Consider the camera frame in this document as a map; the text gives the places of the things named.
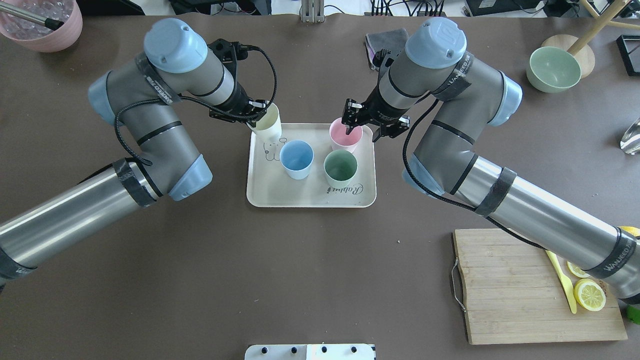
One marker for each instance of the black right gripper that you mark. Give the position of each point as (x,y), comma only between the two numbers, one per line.
(373,111)

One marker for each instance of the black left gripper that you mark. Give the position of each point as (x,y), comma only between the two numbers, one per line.
(241,101)

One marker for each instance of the pink cup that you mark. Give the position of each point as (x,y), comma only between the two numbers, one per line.
(340,140)

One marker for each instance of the cream cup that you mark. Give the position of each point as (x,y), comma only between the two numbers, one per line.
(268,129)

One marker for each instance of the green cup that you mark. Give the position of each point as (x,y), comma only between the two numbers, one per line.
(340,168)

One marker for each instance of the blue cup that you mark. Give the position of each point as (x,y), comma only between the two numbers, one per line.
(297,157)

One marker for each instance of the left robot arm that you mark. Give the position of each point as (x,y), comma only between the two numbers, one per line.
(137,100)

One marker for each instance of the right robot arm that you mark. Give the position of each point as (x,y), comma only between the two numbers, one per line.
(435,61)

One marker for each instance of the beige rabbit tray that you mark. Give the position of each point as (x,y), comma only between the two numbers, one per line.
(269,186)

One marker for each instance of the grey folded cloth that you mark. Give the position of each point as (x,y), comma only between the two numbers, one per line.
(391,40)

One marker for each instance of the green bowl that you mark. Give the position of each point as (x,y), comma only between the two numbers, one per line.
(552,70)

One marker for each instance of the metal muddler in bowl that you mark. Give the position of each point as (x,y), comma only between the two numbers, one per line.
(43,21)

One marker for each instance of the pink bowl with ice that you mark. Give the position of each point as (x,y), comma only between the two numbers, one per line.
(37,37)

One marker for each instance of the wooden cup tree stand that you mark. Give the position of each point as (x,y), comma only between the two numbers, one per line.
(578,47)

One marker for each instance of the wooden cutting board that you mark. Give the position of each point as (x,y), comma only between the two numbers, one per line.
(512,295)

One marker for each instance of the yellow plastic knife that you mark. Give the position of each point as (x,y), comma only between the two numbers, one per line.
(565,282)

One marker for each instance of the metal scoop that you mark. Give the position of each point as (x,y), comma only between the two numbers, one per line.
(630,141)

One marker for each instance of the yellow lemon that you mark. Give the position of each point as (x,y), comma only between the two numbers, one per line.
(635,231)

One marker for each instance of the green lime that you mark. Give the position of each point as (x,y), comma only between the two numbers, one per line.
(633,313)

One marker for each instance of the aluminium frame post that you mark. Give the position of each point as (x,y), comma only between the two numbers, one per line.
(312,11)

